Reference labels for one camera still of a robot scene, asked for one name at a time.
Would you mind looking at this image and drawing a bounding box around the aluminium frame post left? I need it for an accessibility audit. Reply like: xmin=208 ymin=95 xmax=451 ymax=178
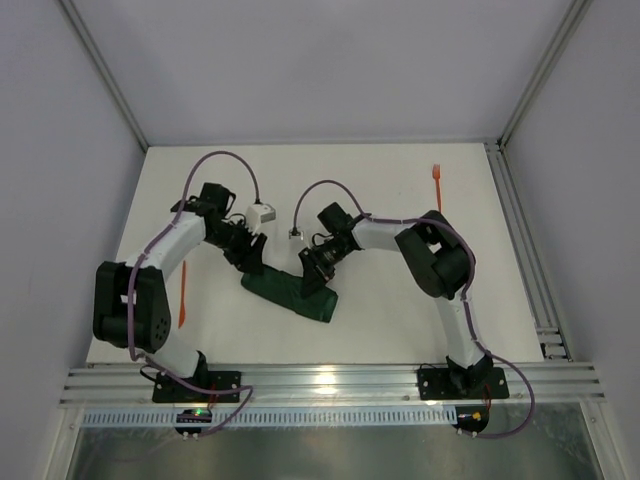
xmin=55 ymin=0 xmax=150 ymax=153

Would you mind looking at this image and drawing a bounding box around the aluminium frame rail right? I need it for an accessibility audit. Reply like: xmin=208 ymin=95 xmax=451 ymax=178
xmin=484 ymin=142 xmax=573 ymax=362

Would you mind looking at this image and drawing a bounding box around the left black controller board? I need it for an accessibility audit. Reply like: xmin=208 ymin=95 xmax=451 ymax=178
xmin=174 ymin=408 xmax=212 ymax=437

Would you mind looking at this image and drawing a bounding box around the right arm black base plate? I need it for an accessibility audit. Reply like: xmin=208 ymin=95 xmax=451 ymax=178
xmin=416 ymin=366 xmax=510 ymax=400

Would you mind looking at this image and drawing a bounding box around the orange plastic knife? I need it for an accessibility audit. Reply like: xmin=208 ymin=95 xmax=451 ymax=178
xmin=178 ymin=260 xmax=187 ymax=329

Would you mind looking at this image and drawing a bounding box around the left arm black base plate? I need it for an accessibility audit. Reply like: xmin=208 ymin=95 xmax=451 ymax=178
xmin=152 ymin=370 xmax=242 ymax=404

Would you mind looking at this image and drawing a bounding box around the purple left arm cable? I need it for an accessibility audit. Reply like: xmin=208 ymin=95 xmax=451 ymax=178
xmin=127 ymin=150 xmax=261 ymax=444

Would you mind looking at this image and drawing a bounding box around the orange plastic fork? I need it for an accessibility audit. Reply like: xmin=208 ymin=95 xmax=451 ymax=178
xmin=432 ymin=164 xmax=442 ymax=212

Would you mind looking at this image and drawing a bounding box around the aluminium frame post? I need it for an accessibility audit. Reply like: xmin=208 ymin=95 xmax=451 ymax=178
xmin=497 ymin=0 xmax=592 ymax=148
xmin=55 ymin=0 xmax=150 ymax=153

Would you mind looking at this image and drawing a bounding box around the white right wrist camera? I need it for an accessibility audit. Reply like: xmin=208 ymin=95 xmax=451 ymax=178
xmin=288 ymin=227 xmax=305 ymax=242

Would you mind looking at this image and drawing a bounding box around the aluminium frame post right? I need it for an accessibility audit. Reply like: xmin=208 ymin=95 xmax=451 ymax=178
xmin=497 ymin=0 xmax=592 ymax=148

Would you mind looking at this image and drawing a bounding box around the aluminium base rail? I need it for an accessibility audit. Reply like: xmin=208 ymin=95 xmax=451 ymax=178
xmin=60 ymin=362 xmax=605 ymax=407

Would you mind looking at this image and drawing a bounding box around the black controller board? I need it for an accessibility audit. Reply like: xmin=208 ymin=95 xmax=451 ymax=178
xmin=453 ymin=408 xmax=490 ymax=437
xmin=174 ymin=408 xmax=212 ymax=437

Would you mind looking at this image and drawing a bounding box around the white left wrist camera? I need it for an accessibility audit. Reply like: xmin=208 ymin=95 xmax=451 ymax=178
xmin=245 ymin=203 xmax=276 ymax=233

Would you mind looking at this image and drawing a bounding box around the green cloth napkin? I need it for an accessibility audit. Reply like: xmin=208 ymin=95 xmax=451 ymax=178
xmin=241 ymin=266 xmax=339 ymax=323

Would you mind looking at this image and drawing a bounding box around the slotted grey cable duct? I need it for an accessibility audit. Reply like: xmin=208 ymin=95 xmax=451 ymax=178
xmin=81 ymin=405 xmax=456 ymax=428

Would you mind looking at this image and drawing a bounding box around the right black controller board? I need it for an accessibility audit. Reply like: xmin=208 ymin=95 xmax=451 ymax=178
xmin=453 ymin=408 xmax=490 ymax=437

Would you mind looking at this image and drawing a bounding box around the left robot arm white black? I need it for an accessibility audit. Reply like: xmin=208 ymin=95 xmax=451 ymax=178
xmin=92 ymin=183 xmax=276 ymax=394

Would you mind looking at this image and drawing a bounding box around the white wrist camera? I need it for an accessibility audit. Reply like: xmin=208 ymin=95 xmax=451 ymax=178
xmin=245 ymin=203 xmax=276 ymax=233
xmin=288 ymin=227 xmax=305 ymax=242

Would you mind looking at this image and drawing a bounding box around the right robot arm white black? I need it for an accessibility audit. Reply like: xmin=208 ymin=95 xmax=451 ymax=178
xmin=298 ymin=202 xmax=493 ymax=397

